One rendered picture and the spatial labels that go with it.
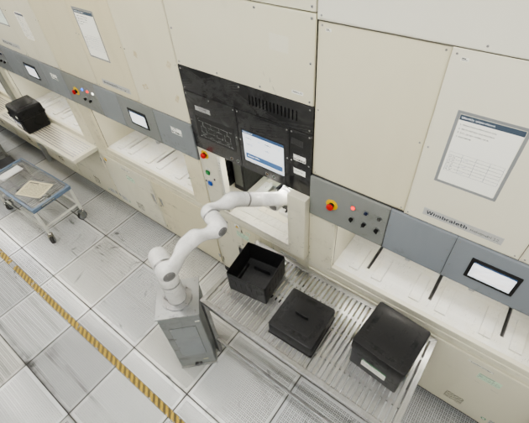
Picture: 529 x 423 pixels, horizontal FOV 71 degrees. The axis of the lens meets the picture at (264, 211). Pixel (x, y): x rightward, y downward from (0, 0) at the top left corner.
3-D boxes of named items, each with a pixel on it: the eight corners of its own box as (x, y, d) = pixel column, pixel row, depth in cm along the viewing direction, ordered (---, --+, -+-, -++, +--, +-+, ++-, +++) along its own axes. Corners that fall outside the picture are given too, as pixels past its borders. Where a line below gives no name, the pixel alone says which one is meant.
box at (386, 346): (347, 359, 206) (352, 339, 188) (374, 322, 220) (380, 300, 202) (394, 394, 192) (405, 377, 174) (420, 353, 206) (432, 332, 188)
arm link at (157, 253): (164, 294, 221) (153, 270, 204) (154, 272, 233) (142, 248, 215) (183, 284, 225) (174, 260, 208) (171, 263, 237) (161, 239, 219)
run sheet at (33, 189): (13, 195, 368) (12, 193, 367) (30, 179, 383) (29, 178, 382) (39, 200, 360) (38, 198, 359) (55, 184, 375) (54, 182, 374)
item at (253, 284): (250, 257, 259) (248, 241, 247) (285, 271, 249) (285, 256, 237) (228, 287, 243) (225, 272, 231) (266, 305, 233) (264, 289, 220)
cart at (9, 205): (4, 210, 421) (-22, 178, 386) (44, 184, 449) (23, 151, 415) (54, 246, 379) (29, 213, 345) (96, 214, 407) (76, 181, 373)
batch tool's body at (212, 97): (222, 273, 344) (170, 68, 203) (281, 211, 394) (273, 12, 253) (302, 324, 304) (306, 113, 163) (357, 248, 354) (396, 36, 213)
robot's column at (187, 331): (181, 368, 285) (154, 321, 230) (181, 334, 304) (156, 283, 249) (217, 362, 286) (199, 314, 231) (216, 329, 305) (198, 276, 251)
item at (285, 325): (267, 331, 221) (265, 321, 211) (293, 295, 236) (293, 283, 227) (311, 358, 208) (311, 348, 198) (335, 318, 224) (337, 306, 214)
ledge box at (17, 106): (14, 126, 391) (0, 104, 372) (39, 114, 405) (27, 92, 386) (28, 136, 377) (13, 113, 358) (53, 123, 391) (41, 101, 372)
